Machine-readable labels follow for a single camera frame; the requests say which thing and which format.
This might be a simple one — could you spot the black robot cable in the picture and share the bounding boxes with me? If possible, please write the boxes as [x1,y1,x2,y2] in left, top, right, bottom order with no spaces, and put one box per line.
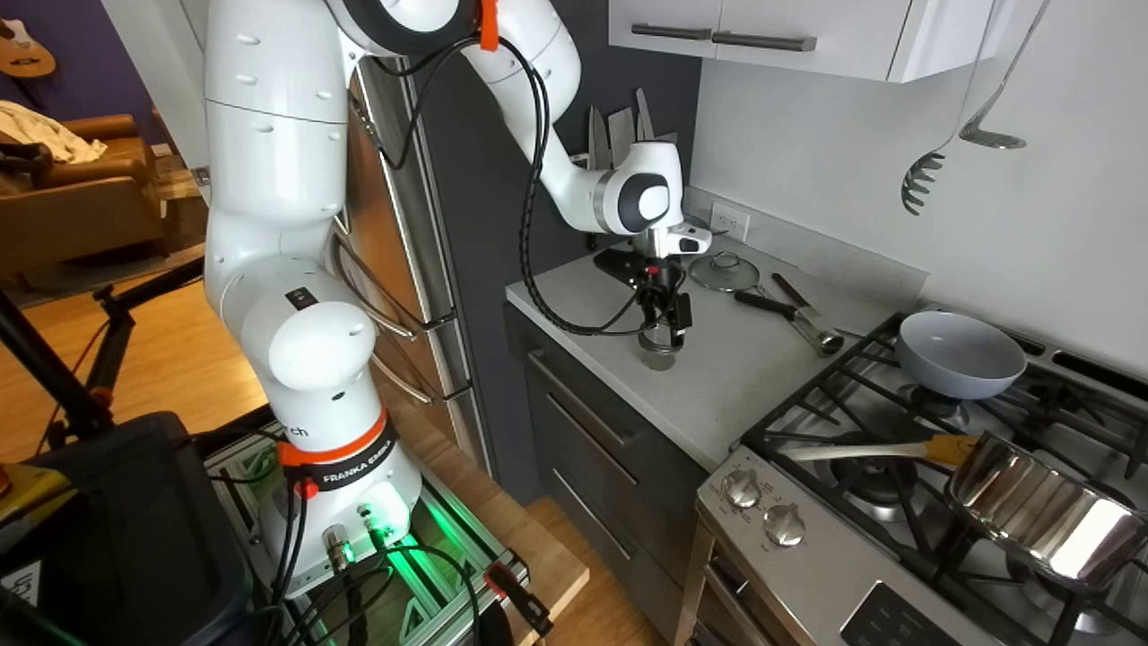
[355,34,644,338]

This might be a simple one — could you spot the brown armchair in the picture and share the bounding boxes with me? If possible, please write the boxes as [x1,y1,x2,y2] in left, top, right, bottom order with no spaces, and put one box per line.
[0,100,203,282]

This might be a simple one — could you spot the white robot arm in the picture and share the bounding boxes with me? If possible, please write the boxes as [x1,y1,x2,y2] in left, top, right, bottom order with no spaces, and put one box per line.
[203,0,712,601]

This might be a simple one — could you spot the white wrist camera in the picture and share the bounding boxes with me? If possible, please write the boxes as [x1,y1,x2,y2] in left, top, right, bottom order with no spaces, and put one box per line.
[647,224,714,258]

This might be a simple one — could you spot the hanging black pasta spoon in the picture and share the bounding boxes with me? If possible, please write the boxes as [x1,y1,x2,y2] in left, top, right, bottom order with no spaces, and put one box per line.
[897,0,1050,215]

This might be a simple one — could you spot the stainless steel refrigerator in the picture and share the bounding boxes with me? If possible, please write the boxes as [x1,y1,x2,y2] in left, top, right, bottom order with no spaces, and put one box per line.
[340,59,488,466]

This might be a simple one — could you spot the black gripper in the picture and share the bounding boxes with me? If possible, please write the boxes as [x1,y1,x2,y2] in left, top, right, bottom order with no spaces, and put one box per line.
[596,251,694,330]

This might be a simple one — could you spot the grey drawer cabinet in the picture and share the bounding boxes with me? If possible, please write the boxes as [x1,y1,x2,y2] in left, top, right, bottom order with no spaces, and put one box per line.
[510,312,703,641]

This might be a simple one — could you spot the glass pot lid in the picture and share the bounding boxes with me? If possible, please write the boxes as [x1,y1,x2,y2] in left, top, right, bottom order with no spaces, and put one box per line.
[690,251,761,295]

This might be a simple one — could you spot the knives on magnetic strip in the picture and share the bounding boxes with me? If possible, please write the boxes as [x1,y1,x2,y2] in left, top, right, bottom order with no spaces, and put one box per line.
[584,89,660,170]

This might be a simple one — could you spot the white upper cabinet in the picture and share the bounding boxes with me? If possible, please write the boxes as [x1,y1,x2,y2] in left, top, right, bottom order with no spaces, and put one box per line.
[610,0,1006,83]

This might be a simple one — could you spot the gas stove range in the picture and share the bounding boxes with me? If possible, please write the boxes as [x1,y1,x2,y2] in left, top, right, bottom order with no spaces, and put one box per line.
[676,315,1148,646]

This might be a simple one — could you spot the stainless steel pot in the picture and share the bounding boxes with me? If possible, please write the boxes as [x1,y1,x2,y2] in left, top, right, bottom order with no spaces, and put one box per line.
[946,434,1148,589]

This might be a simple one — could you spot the black box on cart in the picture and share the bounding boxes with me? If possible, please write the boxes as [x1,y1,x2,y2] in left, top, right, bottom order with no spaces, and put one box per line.
[0,412,259,646]

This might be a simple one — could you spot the black handled kitchen utensil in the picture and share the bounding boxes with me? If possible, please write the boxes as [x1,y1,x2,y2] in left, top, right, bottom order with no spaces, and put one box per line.
[736,275,842,356]

